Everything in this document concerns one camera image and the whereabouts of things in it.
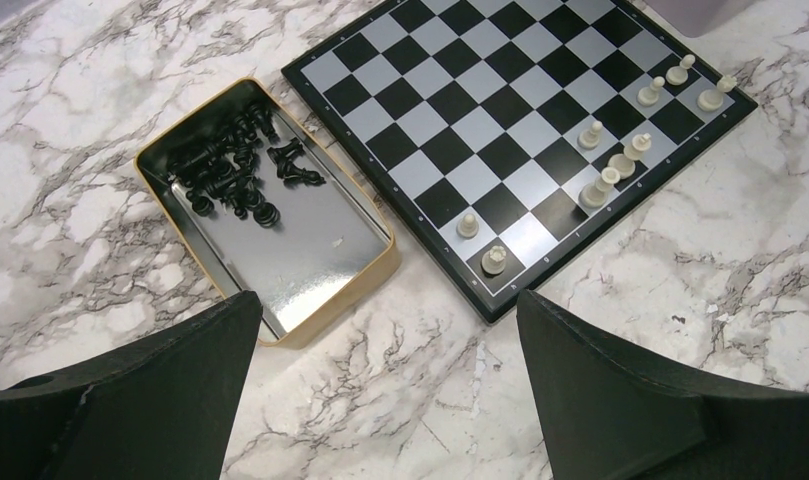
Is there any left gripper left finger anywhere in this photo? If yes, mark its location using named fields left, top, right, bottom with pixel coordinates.
left=0, top=291, right=263, bottom=479

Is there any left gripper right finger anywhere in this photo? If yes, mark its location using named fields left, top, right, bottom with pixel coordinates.
left=517, top=291, right=809, bottom=479

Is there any white queen chess piece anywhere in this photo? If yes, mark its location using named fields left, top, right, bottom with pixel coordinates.
left=608, top=133, right=652, bottom=180

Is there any white pawn chess piece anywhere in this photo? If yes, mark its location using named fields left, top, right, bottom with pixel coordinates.
left=665, top=54, right=696, bottom=86

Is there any black chess pieces pile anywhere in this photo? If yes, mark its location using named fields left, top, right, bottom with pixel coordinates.
left=166, top=100, right=326, bottom=228

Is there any yellow tin tray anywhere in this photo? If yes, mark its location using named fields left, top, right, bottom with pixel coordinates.
left=133, top=77, right=401, bottom=349

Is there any black white chessboard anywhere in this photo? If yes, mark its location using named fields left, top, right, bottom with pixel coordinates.
left=283, top=0, right=757, bottom=323

